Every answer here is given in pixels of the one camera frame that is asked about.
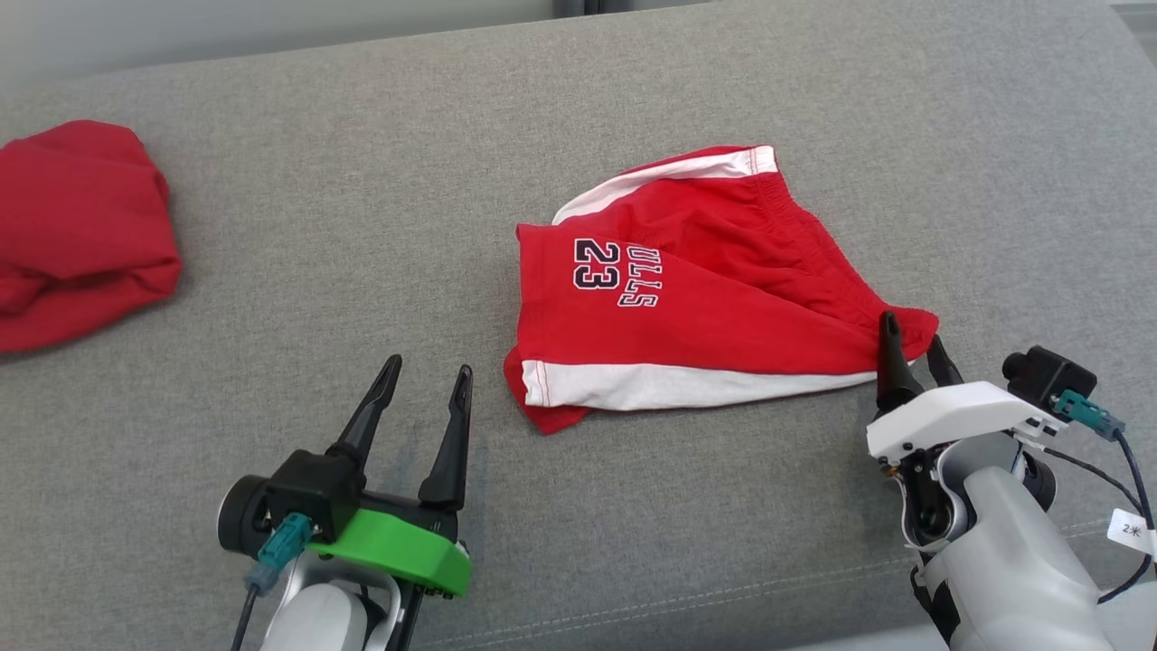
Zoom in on right cable with teal plug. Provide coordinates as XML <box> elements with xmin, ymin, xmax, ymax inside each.
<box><xmin>1053</xmin><ymin>389</ymin><xmax>1157</xmax><ymax>605</ymax></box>

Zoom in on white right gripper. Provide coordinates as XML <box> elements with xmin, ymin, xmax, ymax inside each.
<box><xmin>866</xmin><ymin>311</ymin><xmax>1068</xmax><ymax>465</ymax></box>

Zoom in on cable with teal plug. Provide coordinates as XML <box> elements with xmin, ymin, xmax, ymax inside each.
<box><xmin>1053</xmin><ymin>389</ymin><xmax>1157</xmax><ymax>605</ymax></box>
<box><xmin>230</xmin><ymin>513</ymin><xmax>313</xmax><ymax>651</ymax></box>

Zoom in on white paper cable tag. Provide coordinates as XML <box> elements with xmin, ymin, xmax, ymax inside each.
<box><xmin>1106</xmin><ymin>508</ymin><xmax>1157</xmax><ymax>557</ymax></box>

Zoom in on red Bulls shorts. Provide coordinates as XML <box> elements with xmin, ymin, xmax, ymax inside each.
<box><xmin>503</xmin><ymin>145</ymin><xmax>941</xmax><ymax>436</ymax></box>

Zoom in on red Bulls jersey shirt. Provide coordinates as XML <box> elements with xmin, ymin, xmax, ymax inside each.
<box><xmin>0</xmin><ymin>119</ymin><xmax>183</xmax><ymax>354</ymax></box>

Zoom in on left cable with teal plug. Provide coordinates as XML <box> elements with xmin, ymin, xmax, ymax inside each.
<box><xmin>230</xmin><ymin>513</ymin><xmax>313</xmax><ymax>651</ymax></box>

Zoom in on grey fabric sofa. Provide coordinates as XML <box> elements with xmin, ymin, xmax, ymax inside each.
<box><xmin>0</xmin><ymin>0</ymin><xmax>1157</xmax><ymax>651</ymax></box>

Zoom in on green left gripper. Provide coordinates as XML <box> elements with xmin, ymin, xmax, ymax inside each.
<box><xmin>306</xmin><ymin>354</ymin><xmax>475</xmax><ymax>598</ymax></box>

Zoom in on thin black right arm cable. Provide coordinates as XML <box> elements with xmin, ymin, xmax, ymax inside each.
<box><xmin>1039</xmin><ymin>448</ymin><xmax>1144</xmax><ymax>516</ymax></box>

